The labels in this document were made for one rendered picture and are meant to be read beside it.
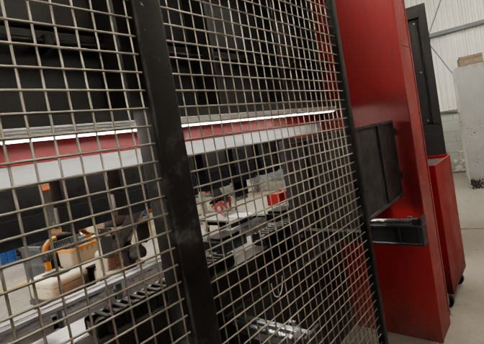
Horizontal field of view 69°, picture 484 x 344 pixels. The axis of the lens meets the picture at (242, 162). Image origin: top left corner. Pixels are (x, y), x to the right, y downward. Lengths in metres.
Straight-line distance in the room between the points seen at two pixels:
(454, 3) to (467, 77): 2.40
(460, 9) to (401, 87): 6.50
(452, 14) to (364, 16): 6.34
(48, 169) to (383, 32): 1.85
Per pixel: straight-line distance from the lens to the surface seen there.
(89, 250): 2.39
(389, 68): 2.26
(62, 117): 1.05
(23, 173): 1.19
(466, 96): 6.66
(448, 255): 2.79
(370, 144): 1.87
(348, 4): 2.41
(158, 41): 0.55
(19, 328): 1.24
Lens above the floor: 1.35
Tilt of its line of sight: 3 degrees down
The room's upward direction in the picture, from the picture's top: 10 degrees counter-clockwise
